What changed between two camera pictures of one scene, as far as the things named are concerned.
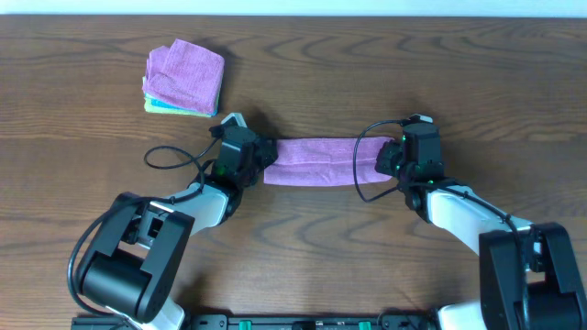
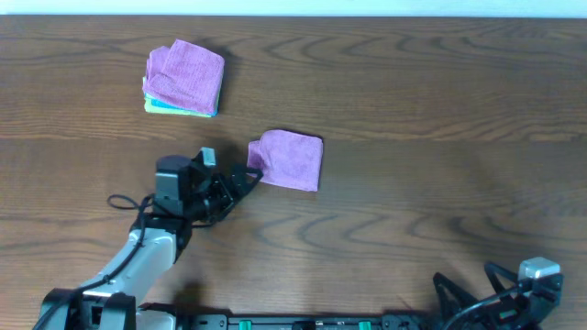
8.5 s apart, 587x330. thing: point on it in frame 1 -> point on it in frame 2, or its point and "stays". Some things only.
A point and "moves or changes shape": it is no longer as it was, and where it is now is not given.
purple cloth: [326, 161] moves or changes shape
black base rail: [271, 322] stays
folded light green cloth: [149, 106] stays
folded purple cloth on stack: [185, 73] stays
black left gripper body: [263, 156] -> [209, 199]
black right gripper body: [389, 161] -> [501, 315]
